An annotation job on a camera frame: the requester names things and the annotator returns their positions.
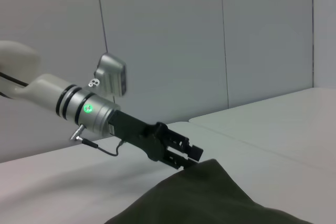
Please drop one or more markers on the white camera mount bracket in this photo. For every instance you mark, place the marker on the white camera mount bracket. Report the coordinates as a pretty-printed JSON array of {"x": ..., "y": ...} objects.
[{"x": 94, "y": 83}]

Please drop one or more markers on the dark green t-shirt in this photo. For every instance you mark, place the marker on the dark green t-shirt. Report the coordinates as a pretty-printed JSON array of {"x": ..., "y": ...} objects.
[{"x": 210, "y": 197}]

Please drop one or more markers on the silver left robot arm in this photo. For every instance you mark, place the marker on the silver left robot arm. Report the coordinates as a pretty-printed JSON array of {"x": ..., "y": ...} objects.
[{"x": 52, "y": 95}]

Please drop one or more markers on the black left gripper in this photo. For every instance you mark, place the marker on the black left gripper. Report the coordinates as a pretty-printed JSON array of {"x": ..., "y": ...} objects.
[{"x": 139, "y": 134}]

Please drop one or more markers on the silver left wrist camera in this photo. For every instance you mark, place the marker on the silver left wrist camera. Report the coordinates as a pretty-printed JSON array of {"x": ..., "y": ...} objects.
[{"x": 113, "y": 77}]

